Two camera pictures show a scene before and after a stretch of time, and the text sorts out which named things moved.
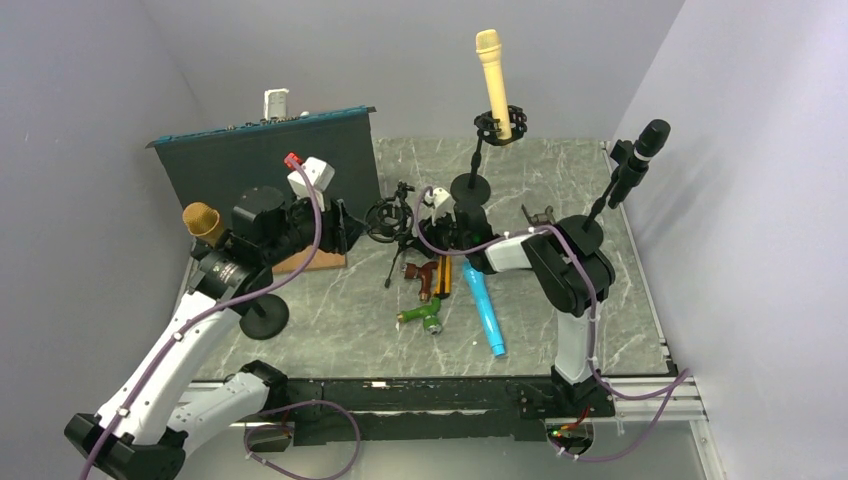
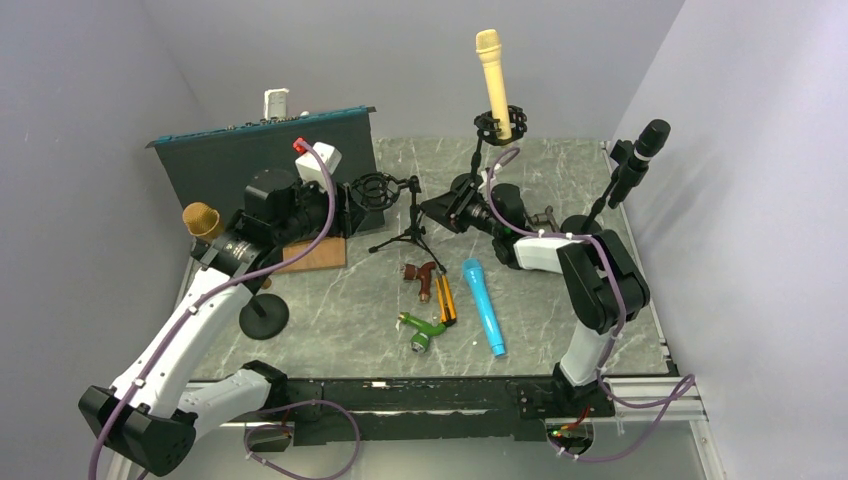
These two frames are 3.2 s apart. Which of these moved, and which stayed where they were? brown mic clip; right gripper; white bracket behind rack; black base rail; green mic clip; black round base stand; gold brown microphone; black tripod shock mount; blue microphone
Moved: green mic clip; right gripper; black tripod shock mount
Stayed: black round base stand; white bracket behind rack; gold brown microphone; brown mic clip; black base rail; blue microphone
